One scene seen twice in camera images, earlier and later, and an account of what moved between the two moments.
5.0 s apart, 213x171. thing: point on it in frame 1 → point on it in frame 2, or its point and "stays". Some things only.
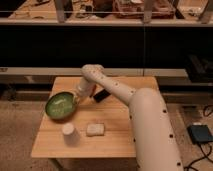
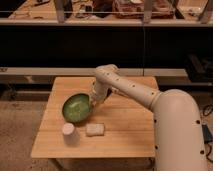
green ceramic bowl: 61,106 → 76,107
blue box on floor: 200,133 stays
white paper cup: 68,128 stays
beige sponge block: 95,129 stays
